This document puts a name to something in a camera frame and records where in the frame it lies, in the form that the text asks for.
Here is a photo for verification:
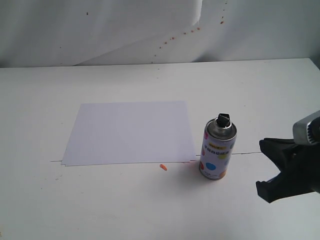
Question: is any white dotted spray paint can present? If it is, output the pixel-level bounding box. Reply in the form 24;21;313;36
199;113;237;180

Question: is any orange paint blob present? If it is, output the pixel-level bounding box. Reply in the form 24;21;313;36
159;164;167;171

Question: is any white paper sheet stack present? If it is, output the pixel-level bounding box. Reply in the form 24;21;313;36
61;101;196;166

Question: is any white backdrop cloth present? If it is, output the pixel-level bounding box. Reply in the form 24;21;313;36
0;0;320;68

